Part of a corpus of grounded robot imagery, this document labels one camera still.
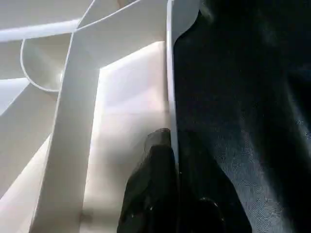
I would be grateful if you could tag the black work mat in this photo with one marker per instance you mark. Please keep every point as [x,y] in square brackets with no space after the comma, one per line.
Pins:
[243,97]

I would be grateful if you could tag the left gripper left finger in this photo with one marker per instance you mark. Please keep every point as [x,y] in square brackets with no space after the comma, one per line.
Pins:
[150,189]

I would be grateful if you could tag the white plastic table top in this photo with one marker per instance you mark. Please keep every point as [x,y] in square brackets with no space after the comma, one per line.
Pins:
[73,107]

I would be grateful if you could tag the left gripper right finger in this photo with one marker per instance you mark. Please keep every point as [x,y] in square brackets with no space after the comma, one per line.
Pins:
[209,199]

